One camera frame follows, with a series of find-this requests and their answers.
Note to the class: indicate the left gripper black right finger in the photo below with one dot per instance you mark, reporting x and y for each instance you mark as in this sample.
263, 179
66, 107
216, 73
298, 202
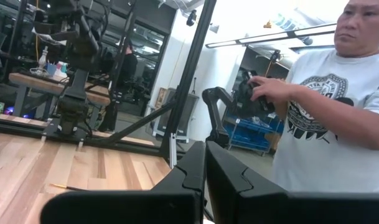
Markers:
223, 174

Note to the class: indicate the blue storage bin rack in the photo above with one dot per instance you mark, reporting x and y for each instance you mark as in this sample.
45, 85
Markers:
248, 137

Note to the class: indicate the blue cup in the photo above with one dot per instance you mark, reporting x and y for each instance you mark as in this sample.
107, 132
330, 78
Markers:
51, 70

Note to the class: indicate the person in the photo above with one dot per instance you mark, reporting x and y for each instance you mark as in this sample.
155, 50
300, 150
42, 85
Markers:
332, 155
128, 67

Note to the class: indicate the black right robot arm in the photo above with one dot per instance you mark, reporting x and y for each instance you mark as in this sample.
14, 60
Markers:
80, 84

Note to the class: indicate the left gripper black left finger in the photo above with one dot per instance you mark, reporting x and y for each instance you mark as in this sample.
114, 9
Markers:
189, 174

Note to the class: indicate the person's hand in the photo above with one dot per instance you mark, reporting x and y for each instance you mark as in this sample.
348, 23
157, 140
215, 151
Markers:
270, 88

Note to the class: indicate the wooden workbench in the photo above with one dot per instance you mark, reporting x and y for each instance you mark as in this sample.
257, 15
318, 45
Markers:
36, 82

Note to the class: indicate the black ceiling camera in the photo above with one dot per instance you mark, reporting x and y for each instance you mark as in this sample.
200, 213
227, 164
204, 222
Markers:
191, 18

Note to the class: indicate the long linear ceiling light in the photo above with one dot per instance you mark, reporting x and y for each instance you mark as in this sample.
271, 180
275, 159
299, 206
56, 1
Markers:
264, 38

